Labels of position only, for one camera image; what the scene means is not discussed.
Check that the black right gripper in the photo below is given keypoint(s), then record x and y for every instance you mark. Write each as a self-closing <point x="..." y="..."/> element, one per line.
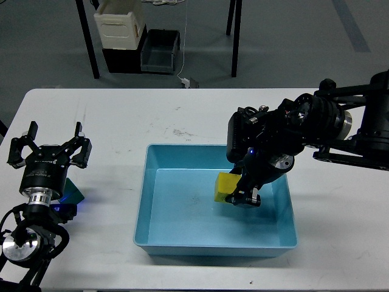
<point x="261" y="144"/>

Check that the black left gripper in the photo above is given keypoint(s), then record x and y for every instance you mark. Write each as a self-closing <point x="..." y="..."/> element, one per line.
<point x="47" y="167"/>

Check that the yellow block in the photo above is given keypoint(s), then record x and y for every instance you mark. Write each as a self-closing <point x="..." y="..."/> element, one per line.
<point x="225" y="185"/>

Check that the green block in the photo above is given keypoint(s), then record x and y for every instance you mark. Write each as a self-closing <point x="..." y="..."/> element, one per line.
<point x="71" y="194"/>

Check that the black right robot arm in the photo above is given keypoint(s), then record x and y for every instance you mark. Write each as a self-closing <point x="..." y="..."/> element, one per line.
<point x="347" y="125"/>

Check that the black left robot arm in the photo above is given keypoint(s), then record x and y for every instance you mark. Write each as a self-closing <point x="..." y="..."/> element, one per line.
<point x="39" y="235"/>

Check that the black box under crate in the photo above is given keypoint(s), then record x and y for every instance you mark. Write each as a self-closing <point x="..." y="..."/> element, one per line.
<point x="125" y="61"/>

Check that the light blue plastic tray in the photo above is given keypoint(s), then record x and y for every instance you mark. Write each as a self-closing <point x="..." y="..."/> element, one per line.
<point x="178" y="215"/>

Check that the white power adapter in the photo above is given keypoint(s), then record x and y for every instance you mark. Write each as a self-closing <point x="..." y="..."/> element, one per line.
<point x="185" y="83"/>

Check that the dark grey storage bin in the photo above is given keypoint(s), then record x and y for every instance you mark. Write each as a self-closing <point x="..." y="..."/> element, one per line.
<point x="159" y="51"/>

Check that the cream plastic crate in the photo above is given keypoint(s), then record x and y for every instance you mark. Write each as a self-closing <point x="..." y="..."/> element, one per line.
<point x="120" y="24"/>

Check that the black left table leg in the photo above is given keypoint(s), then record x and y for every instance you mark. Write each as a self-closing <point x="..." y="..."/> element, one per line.
<point x="87" y="38"/>

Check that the black table leg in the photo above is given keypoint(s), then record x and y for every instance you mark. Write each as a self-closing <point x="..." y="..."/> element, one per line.
<point x="87" y="38"/>
<point x="236" y="35"/>
<point x="230" y="16"/>

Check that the black right table leg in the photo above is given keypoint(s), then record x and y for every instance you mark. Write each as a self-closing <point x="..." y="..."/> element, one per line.
<point x="236" y="35"/>

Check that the black rear table leg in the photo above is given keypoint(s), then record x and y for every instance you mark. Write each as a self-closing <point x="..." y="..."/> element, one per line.
<point x="230" y="16"/>

